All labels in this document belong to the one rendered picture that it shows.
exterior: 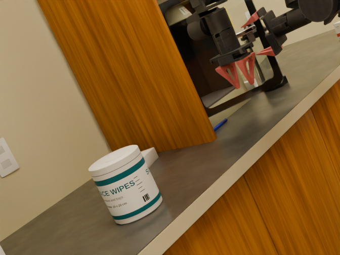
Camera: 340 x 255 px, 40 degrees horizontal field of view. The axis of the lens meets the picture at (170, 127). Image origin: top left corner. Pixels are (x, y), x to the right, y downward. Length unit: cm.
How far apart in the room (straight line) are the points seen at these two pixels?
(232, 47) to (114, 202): 47
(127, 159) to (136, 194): 8
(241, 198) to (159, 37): 53
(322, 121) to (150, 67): 61
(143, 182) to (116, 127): 65
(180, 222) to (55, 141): 80
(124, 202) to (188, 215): 15
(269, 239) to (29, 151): 84
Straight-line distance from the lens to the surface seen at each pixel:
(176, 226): 101
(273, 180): 136
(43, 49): 177
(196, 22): 124
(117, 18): 151
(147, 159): 149
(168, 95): 147
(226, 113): 167
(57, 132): 172
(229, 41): 118
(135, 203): 109
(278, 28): 142
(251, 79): 121
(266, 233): 131
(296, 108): 147
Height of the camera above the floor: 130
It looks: 11 degrees down
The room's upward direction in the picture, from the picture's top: 25 degrees counter-clockwise
